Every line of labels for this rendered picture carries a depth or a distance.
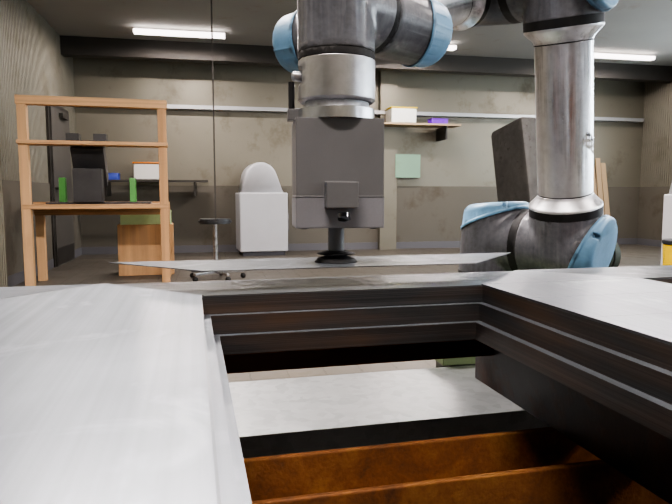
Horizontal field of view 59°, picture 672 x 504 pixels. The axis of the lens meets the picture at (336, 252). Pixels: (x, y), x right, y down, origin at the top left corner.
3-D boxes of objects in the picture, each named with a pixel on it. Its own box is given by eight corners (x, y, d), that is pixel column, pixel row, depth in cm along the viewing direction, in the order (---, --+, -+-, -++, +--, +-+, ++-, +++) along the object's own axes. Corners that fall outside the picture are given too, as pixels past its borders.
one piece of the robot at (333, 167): (290, 69, 51) (292, 257, 53) (392, 71, 53) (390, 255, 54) (285, 88, 61) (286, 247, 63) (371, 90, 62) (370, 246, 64)
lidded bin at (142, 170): (167, 180, 954) (166, 163, 952) (165, 179, 916) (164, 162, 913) (135, 180, 945) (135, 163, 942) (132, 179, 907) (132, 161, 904)
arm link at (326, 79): (382, 54, 55) (293, 51, 53) (382, 105, 55) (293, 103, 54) (367, 71, 62) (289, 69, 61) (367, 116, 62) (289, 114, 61)
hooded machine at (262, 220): (285, 251, 1000) (284, 164, 986) (290, 255, 935) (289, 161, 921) (236, 252, 984) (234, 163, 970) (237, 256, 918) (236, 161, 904)
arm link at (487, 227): (478, 265, 120) (484, 198, 118) (542, 275, 110) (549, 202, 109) (444, 269, 111) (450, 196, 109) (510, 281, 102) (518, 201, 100)
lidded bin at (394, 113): (410, 125, 1025) (410, 110, 1023) (417, 122, 988) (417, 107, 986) (384, 124, 1016) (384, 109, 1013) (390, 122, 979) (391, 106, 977)
